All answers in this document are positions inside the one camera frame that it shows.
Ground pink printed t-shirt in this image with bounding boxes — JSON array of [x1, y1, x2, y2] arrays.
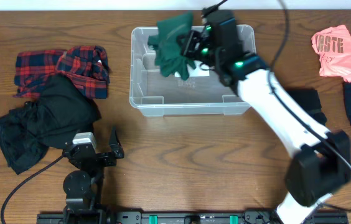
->
[[311, 25, 351, 83]]

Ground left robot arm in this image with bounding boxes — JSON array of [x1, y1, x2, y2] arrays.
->
[[63, 126, 124, 224]]

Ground black cable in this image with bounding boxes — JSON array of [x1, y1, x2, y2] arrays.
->
[[0, 154, 65, 224], [202, 0, 351, 213]]

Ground dark green garment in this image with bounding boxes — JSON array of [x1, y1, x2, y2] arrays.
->
[[147, 12, 196, 80]]

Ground right black cable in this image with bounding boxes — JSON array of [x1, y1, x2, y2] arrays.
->
[[202, 0, 351, 213]]

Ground left black cable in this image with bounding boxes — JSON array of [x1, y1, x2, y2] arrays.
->
[[0, 154, 65, 224]]

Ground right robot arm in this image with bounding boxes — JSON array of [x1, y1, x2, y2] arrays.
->
[[177, 6, 351, 223]]

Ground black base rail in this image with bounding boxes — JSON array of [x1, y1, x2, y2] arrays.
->
[[36, 210, 349, 224]]

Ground clear plastic storage bin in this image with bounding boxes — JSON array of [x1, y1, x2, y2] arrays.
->
[[129, 27, 250, 117]]

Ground red navy plaid shirt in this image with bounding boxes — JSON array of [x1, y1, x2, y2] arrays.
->
[[14, 45, 110, 99]]

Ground black garment with band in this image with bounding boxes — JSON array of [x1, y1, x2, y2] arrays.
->
[[287, 89, 327, 125]]

